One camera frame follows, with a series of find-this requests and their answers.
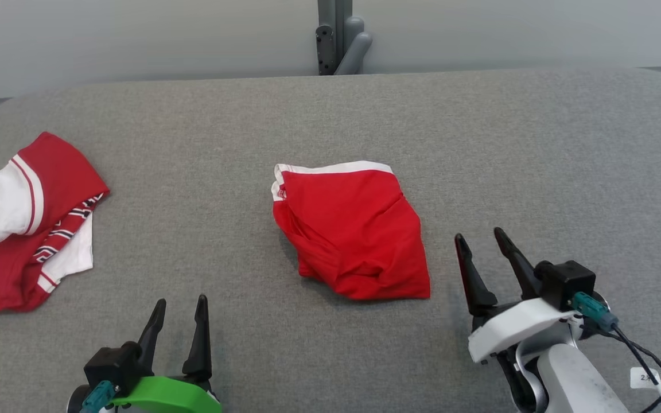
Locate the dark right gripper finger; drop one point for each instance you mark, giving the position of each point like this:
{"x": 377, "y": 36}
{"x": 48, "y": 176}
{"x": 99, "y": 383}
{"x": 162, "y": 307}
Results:
{"x": 521, "y": 267}
{"x": 475, "y": 287}

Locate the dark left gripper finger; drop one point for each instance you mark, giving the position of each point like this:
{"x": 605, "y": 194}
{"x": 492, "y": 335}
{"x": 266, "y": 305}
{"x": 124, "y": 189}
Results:
{"x": 154, "y": 335}
{"x": 200, "y": 350}

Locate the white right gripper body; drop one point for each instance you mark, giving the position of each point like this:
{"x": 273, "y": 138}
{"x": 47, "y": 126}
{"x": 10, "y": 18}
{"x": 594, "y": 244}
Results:
{"x": 511, "y": 330}

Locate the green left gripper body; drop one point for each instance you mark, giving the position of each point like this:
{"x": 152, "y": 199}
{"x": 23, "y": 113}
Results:
{"x": 170, "y": 397}

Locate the red shorts white trim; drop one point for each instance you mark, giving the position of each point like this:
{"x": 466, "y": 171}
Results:
{"x": 353, "y": 229}

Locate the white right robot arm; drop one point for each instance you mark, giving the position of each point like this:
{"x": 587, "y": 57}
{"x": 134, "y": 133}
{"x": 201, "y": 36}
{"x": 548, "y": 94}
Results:
{"x": 571, "y": 384}

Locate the grey fabric sofa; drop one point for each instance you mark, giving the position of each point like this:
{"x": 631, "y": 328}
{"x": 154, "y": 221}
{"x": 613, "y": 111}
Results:
{"x": 307, "y": 355}

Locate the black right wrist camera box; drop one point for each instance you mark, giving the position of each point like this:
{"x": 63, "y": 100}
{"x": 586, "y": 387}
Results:
{"x": 566, "y": 281}

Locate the grey metal post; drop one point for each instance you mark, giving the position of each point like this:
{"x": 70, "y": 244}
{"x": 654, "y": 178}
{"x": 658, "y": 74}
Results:
{"x": 330, "y": 34}

